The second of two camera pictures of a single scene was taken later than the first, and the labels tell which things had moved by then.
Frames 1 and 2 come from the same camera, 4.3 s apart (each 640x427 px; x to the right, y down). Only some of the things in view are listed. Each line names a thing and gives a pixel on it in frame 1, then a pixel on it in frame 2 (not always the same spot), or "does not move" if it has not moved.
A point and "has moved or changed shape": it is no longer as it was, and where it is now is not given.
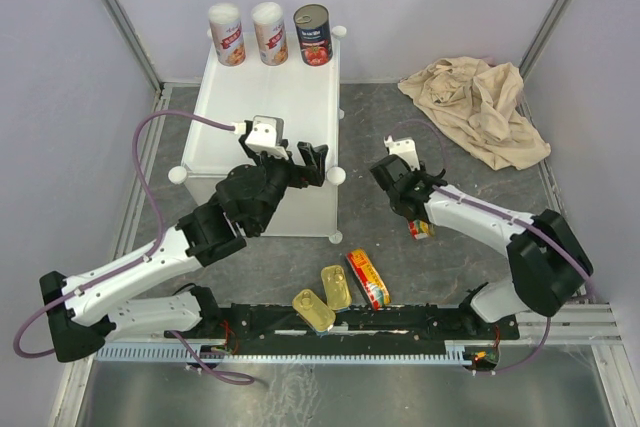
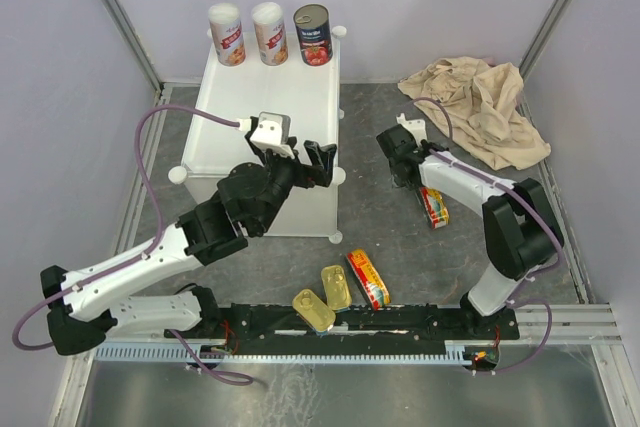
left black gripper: x=313 y=157 does not move
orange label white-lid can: x=271 y=34 does not move
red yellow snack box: x=420 y=229 has moved or changed shape
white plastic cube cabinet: x=306 y=97 does not move
